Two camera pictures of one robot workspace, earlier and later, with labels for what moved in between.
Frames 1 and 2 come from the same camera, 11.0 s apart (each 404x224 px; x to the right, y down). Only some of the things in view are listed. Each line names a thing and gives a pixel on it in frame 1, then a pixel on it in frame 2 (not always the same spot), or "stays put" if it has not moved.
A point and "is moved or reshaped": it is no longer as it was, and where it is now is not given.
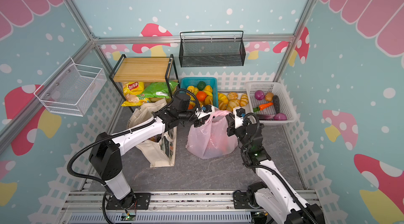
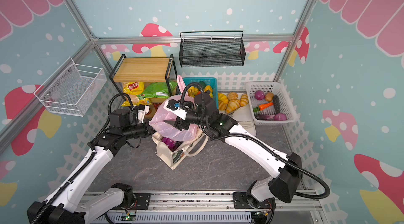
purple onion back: (259, 94) stays put
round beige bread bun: (232, 95) stays put
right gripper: (230, 126) to (181, 123)
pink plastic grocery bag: (211, 139) is moved or reshaped
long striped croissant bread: (231, 104) stays put
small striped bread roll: (244, 100) stays put
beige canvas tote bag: (161, 151) to (171, 158)
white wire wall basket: (71, 90) stays put
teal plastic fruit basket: (209, 81) stays put
